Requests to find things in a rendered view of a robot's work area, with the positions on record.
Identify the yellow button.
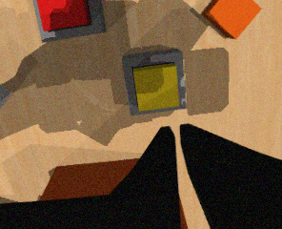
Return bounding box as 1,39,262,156
122,49,186,115

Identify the red button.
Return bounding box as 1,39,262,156
33,0,107,43

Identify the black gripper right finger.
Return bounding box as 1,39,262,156
179,123,282,229

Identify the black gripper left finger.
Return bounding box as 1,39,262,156
0,126,180,229

